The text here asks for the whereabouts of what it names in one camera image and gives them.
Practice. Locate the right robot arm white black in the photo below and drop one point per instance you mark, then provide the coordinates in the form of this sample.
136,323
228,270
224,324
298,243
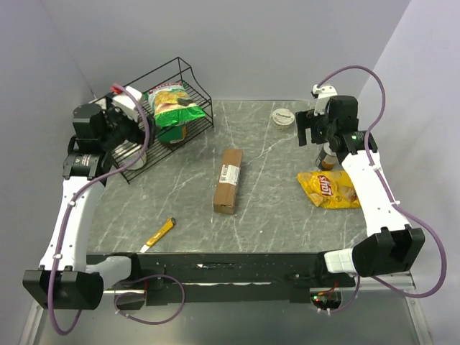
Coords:
392,244

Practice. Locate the yellow utility knife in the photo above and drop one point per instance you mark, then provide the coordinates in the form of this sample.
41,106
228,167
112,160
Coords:
167,226

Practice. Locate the white lidded pale can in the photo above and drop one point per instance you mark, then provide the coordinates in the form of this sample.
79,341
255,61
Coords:
127,154

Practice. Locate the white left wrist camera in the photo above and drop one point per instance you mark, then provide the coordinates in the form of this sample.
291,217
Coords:
122,101

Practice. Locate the brown cardboard express box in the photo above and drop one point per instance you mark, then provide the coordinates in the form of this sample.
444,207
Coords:
224,200

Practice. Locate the white yogurt tub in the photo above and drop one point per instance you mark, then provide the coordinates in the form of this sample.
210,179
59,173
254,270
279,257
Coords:
282,119

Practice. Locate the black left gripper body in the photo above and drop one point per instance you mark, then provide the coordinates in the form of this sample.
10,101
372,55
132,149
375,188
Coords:
121,128

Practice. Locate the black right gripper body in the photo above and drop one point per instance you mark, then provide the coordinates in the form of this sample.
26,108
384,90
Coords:
323,129

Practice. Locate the green snack canister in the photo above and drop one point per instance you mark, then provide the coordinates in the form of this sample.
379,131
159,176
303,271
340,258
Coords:
173,135

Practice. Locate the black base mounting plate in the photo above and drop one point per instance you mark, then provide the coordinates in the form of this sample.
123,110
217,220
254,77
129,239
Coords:
234,277

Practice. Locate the yellow Lays chips bag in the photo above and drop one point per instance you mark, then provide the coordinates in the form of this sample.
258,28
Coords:
329,189

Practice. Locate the green chips bag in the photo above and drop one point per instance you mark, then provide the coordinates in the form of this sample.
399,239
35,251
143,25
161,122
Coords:
172,105

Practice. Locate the orange labelled tin can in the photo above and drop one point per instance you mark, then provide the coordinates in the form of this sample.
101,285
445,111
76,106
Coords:
326,158

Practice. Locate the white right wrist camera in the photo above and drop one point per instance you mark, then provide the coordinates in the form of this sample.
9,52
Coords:
322,95

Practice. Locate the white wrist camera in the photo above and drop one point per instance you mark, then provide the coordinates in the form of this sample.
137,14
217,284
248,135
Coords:
122,101
322,95

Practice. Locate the black wire shelf rack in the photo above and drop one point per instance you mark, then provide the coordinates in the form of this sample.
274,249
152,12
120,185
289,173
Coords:
175,70

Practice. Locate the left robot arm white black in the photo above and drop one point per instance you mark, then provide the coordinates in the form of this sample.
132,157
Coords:
64,280

